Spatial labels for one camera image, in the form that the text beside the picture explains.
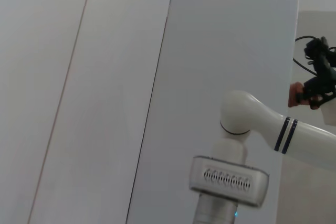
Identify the black handheld controller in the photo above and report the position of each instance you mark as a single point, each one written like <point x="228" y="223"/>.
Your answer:
<point x="323" y="82"/>

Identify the person's bare hand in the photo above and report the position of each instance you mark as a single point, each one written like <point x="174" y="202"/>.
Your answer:
<point x="293" y="93"/>

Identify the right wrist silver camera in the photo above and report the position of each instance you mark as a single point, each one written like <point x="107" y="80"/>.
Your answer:
<point x="228" y="179"/>

